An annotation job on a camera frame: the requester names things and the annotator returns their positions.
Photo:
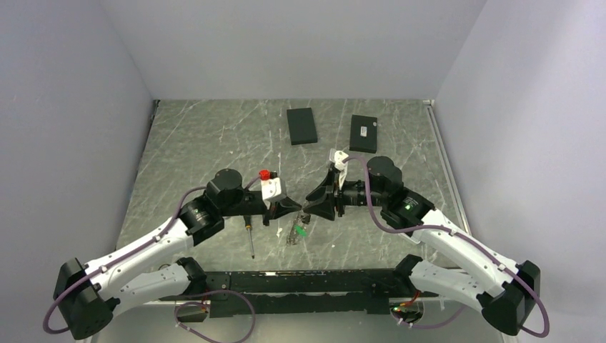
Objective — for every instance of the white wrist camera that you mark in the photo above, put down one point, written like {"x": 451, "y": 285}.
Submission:
{"x": 339, "y": 159}
{"x": 273, "y": 187}

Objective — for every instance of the numbered metal key ring disc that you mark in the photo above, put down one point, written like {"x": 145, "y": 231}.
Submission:
{"x": 302, "y": 219}

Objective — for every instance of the clear plastic card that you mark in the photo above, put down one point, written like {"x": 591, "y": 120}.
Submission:
{"x": 412, "y": 237}

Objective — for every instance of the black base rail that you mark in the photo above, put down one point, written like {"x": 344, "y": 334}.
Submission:
{"x": 372, "y": 291}

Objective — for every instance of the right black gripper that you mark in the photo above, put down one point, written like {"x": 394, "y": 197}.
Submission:
{"x": 326, "y": 210}

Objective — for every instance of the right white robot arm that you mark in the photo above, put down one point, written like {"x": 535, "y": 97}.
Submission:
{"x": 505, "y": 292}

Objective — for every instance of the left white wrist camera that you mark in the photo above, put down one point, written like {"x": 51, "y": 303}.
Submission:
{"x": 273, "y": 187}

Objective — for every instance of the black yellow screwdriver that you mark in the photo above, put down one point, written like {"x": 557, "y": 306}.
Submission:
{"x": 248, "y": 227}

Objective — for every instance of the green key tag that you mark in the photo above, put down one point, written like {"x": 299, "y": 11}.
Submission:
{"x": 301, "y": 232}

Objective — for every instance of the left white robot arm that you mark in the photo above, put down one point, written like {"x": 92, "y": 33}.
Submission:
{"x": 87, "y": 296}

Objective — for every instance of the black box with label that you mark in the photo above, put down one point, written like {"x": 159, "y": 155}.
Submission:
{"x": 363, "y": 134}

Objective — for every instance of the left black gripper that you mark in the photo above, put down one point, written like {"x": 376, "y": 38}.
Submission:
{"x": 284, "y": 206}

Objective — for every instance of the plain black box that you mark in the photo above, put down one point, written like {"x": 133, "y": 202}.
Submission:
{"x": 301, "y": 125}

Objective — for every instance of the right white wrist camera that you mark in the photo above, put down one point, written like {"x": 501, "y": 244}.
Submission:
{"x": 339, "y": 159}

